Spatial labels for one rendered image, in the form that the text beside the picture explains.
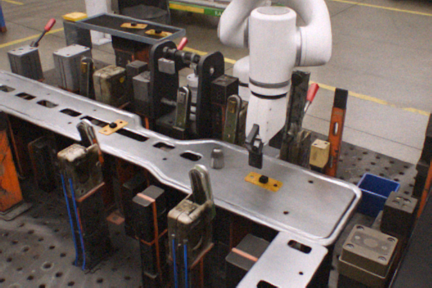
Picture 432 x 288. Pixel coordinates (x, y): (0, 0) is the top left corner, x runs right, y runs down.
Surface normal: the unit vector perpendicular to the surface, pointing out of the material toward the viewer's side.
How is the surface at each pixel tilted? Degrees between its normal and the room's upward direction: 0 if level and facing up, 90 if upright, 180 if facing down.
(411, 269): 0
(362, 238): 0
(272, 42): 91
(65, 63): 90
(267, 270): 0
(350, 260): 88
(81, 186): 90
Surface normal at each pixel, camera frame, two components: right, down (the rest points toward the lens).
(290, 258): 0.00, -0.88
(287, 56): 0.09, 0.51
